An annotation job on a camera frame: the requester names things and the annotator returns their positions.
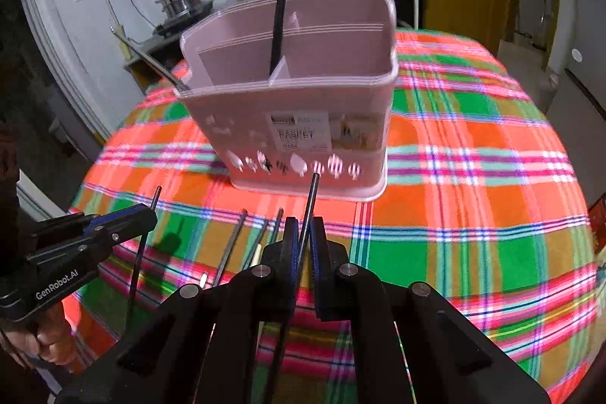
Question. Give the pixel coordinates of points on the wooden chopstick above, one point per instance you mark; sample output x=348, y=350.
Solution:
x=203, y=280

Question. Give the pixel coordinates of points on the low steel side table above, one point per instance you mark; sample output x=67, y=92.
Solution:
x=146, y=46

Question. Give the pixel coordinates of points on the pink plastic utensil basket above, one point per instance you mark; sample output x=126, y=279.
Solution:
x=236, y=120

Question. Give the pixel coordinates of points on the plaid tablecloth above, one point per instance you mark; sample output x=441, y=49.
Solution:
x=449, y=195

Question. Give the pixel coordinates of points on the grey refrigerator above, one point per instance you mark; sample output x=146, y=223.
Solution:
x=584, y=91

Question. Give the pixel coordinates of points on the person's left hand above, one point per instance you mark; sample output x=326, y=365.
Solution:
x=49, y=345

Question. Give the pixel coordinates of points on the black induction cooker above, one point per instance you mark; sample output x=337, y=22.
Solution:
x=175, y=24

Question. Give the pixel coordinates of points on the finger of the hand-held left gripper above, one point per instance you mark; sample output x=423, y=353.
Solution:
x=94, y=245
x=128, y=214

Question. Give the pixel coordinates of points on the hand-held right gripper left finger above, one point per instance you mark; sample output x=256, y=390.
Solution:
x=293, y=281

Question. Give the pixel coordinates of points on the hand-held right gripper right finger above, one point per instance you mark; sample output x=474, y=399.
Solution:
x=318, y=290

